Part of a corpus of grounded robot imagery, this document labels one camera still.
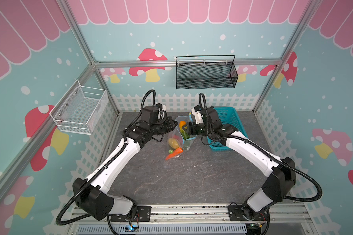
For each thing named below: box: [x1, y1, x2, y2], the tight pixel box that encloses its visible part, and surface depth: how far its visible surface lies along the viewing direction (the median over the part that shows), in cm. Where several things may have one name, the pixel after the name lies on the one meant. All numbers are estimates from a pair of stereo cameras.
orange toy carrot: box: [165, 147, 184, 161], surface depth 89 cm
